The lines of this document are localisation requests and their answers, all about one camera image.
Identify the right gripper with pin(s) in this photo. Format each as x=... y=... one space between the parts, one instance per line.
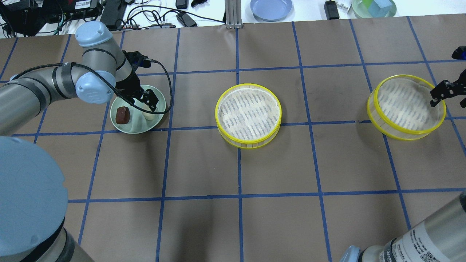
x=445 y=88

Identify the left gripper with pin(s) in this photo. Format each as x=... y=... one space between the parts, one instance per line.
x=128 y=84

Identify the white steamed bun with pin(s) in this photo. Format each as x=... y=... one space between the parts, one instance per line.
x=149 y=116

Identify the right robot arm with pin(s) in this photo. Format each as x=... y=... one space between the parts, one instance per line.
x=438 y=238

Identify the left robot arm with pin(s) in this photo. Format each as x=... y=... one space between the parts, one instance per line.
x=34 y=200

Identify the pale green plate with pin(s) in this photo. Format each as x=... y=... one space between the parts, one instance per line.
x=138 y=124

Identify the brown bun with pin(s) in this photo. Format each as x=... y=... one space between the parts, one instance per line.
x=122 y=115

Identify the black power brick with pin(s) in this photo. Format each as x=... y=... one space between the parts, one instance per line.
x=112 y=15

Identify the green plate with blocks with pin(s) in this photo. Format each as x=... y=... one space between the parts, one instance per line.
x=374 y=8

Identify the black power adapter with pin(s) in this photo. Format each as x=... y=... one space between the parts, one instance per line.
x=331 y=10

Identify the blue plate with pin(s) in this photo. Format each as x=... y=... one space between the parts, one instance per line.
x=271 y=10

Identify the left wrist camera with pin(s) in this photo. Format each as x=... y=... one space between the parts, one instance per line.
x=137 y=60

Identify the aluminium frame post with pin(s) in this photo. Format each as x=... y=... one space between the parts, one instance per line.
x=233 y=14

